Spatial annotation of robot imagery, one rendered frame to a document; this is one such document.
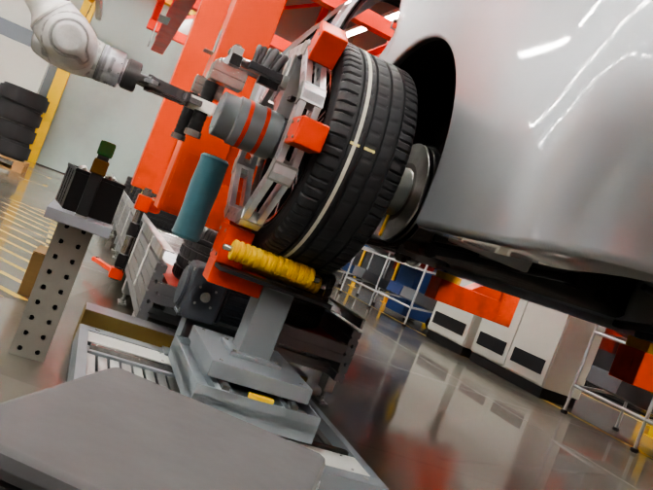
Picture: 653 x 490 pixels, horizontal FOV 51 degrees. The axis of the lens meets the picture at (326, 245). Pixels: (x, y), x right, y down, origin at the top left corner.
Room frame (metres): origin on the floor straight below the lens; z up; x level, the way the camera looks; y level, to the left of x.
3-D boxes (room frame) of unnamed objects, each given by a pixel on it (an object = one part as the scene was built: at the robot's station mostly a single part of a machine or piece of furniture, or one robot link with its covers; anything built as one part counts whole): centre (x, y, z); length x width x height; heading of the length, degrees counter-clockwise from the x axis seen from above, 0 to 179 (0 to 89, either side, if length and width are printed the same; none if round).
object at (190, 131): (1.74, 0.42, 0.83); 0.04 x 0.04 x 0.16
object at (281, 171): (1.98, 0.26, 0.85); 0.54 x 0.07 x 0.54; 20
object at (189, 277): (2.32, 0.20, 0.26); 0.42 x 0.18 x 0.35; 110
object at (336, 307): (3.88, 0.17, 0.28); 2.47 x 0.06 x 0.22; 20
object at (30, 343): (2.01, 0.71, 0.21); 0.10 x 0.10 x 0.42; 20
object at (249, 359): (2.03, 0.10, 0.32); 0.40 x 0.30 x 0.28; 20
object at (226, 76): (1.75, 0.39, 0.93); 0.09 x 0.05 x 0.05; 110
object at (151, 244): (3.61, 0.92, 0.28); 2.47 x 0.09 x 0.22; 20
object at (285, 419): (2.03, 0.10, 0.13); 0.50 x 0.36 x 0.10; 20
